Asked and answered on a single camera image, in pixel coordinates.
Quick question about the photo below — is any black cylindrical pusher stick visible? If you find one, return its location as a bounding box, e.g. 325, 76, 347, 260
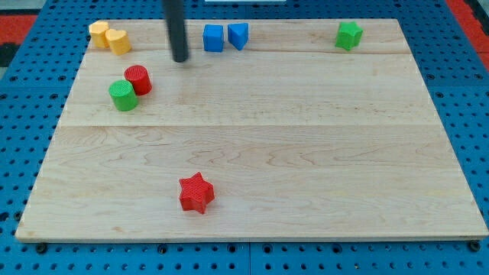
162, 0, 189, 63

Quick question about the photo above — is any blue cube block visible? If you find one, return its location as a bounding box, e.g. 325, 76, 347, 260
202, 24, 224, 52

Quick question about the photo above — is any yellow heart block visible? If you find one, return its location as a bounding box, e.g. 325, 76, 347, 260
105, 28, 131, 56

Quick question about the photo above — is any blue triangle block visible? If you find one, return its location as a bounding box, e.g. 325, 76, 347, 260
228, 23, 249, 50

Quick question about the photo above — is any red cylinder block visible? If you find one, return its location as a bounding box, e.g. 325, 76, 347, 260
124, 65, 152, 95

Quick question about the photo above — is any yellow hexagon block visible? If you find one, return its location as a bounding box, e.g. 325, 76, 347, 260
89, 21, 109, 48

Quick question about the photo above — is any green cylinder block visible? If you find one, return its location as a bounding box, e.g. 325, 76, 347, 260
108, 80, 138, 112

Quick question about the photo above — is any wooden board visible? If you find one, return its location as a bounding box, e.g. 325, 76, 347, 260
15, 19, 488, 243

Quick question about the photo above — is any green star block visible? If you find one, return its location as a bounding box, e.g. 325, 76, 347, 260
335, 21, 364, 50

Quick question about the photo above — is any red star block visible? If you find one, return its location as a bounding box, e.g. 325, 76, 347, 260
179, 172, 215, 215

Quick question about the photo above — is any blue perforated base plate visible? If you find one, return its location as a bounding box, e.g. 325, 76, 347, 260
1, 1, 488, 274

